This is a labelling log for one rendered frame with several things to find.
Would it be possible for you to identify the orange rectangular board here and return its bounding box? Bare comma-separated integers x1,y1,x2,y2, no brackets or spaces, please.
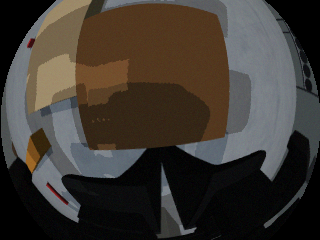
25,127,51,173

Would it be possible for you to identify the red cylinder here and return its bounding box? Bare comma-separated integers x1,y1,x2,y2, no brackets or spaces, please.
47,183,69,205

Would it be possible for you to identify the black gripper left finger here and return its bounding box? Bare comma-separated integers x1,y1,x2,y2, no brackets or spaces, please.
61,148,161,235

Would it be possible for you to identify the small red block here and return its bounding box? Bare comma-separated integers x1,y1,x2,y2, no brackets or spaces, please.
27,39,35,48

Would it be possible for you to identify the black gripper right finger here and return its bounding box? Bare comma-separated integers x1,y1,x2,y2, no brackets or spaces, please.
160,145,267,231

